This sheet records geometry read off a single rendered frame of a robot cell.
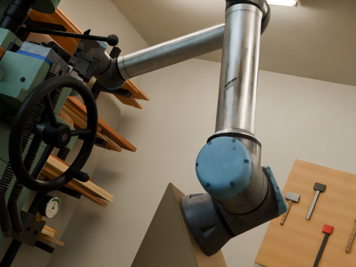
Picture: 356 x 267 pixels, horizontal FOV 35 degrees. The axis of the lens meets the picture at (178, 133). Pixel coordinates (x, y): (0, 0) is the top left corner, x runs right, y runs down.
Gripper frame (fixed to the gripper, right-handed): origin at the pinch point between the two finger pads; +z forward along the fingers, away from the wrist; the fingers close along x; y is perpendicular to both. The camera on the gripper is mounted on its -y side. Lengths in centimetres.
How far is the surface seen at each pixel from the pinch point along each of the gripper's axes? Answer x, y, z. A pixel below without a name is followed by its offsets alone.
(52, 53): 10.3, -4.0, 19.0
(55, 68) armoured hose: 13.6, -1.6, 19.9
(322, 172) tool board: -81, 202, -235
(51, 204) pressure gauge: 42.6, 12.6, -5.9
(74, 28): -100, -19, -247
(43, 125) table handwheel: 28.0, 1.8, 19.6
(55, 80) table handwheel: 19.1, 0.2, 29.3
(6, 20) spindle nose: 2.2, -20.4, 1.9
